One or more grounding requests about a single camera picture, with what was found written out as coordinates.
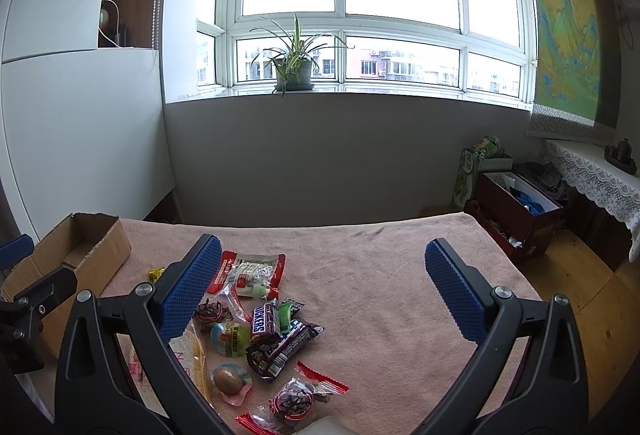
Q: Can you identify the yellow candy packet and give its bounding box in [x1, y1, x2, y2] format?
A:
[148, 267, 165, 285]

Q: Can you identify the braised egg packet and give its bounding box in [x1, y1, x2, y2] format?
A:
[209, 363, 253, 407]

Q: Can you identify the green jelly cup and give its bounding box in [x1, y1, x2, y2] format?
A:
[209, 321, 250, 358]

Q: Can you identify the Snickers chocolate bar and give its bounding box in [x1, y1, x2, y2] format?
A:
[245, 319, 324, 382]

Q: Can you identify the red white snack pouch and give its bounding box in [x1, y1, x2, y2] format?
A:
[207, 251, 286, 299]

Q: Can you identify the small green candy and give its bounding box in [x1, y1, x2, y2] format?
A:
[252, 285, 271, 299]

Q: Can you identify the black white candy packet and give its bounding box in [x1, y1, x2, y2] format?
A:
[250, 299, 304, 341]

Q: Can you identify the green candy packet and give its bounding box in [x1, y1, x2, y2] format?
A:
[278, 299, 293, 334]

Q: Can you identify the large bread packet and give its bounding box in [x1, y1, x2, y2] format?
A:
[118, 320, 210, 415]

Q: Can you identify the red clear dates packet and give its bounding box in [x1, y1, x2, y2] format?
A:
[193, 285, 252, 332]

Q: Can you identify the blue chair back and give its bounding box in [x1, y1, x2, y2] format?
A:
[0, 233, 35, 271]

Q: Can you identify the brown cardboard box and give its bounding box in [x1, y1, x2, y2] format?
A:
[0, 212, 132, 358]

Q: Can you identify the pink table cloth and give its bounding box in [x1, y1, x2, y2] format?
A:
[92, 210, 544, 435]

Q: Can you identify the dark red storage box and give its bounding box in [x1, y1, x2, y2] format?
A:
[464, 172, 564, 264]

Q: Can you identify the white cabinet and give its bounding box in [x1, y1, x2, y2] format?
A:
[1, 0, 175, 239]

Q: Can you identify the white lace cloth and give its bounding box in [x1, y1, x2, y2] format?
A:
[544, 139, 640, 263]

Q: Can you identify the dark teapot ornament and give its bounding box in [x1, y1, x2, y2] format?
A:
[604, 138, 638, 175]

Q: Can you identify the green white carton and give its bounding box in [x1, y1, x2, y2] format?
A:
[451, 136, 513, 210]

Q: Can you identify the landscape painting scroll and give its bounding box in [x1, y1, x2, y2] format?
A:
[529, 0, 622, 143]

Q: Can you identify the potted spider plant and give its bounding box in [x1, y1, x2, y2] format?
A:
[250, 13, 349, 97]

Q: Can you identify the white window frame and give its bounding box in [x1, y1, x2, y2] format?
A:
[195, 0, 536, 106]

